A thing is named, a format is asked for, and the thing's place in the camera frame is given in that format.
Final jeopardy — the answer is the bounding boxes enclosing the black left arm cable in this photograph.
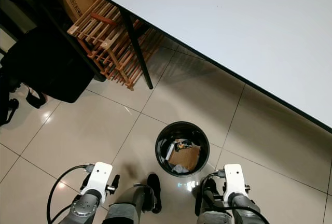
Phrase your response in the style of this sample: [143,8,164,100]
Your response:
[47,164,91,224]

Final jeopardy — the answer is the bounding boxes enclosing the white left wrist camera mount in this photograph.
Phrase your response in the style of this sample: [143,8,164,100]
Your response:
[81,162,114,199]

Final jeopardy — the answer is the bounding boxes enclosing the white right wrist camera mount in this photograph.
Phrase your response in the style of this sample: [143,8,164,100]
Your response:
[223,163,246,204]

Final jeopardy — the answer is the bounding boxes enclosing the black backpack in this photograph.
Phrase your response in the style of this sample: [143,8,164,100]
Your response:
[0,27,95,126]

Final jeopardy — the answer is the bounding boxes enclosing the robot right leg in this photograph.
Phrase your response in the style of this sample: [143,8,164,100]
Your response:
[195,178,234,224]

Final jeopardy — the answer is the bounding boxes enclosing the grey crumpled plastic scrap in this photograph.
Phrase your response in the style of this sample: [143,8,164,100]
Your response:
[172,164,190,175]

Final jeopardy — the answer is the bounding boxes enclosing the black round rubbish bin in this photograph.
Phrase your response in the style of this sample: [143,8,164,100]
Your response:
[155,121,211,177]

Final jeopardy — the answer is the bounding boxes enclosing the white paper sheet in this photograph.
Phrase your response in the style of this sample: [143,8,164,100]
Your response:
[165,142,176,162]

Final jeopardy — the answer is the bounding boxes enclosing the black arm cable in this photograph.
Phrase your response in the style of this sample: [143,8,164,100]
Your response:
[47,164,91,224]
[200,170,270,224]

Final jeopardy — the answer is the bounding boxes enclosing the brown wooden slat rack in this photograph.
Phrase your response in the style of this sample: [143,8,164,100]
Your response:
[66,0,167,91]

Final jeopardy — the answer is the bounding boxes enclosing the robot left leg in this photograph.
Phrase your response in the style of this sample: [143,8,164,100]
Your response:
[109,172,162,224]

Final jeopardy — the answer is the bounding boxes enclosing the brown cardboard piece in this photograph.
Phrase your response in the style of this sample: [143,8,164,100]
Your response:
[169,145,202,172]

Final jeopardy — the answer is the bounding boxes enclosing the colourful printed wrapper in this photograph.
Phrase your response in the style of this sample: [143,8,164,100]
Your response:
[174,139,191,153]

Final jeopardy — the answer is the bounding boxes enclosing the robot leg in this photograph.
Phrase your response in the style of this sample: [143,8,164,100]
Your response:
[195,178,234,224]
[109,172,162,224]

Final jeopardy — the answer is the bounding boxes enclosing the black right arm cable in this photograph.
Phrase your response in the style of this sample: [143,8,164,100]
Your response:
[200,170,270,224]

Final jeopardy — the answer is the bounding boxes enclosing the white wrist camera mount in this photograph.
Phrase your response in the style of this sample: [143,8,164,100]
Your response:
[81,162,114,199]
[223,163,246,204]

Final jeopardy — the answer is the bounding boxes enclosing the black table leg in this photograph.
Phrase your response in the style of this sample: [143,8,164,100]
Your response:
[118,7,154,90]

